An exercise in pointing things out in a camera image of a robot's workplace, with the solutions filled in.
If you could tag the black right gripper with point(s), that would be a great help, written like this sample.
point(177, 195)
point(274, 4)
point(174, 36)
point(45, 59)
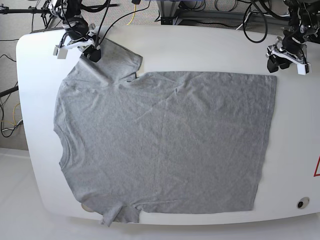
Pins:
point(79, 31)

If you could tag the red triangle sticker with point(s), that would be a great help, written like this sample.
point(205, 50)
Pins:
point(317, 169)

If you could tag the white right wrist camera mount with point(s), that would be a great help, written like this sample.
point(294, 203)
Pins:
point(66, 44)

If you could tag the grey T-shirt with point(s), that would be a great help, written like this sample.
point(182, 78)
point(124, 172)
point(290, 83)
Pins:
point(171, 142)

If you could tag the black table cable grommet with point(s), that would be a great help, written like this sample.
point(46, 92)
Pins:
point(303, 203)

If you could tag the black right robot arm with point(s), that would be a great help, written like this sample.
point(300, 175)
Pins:
point(79, 34)

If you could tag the grey metal frame base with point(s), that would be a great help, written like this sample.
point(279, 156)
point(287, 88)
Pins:
point(226, 13)

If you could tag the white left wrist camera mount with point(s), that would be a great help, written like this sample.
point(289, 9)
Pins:
point(277, 49)

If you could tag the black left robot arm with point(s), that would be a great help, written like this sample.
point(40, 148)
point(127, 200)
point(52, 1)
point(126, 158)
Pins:
point(304, 26)

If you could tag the black tripod stand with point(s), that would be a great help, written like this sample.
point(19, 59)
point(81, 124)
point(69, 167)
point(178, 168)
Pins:
point(32, 11)

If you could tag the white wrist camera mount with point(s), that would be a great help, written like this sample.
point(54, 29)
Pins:
point(277, 49)
point(66, 44)

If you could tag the beige table grommet cap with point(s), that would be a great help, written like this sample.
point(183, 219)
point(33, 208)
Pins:
point(86, 208)

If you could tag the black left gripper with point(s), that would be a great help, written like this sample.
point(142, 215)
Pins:
point(294, 43)

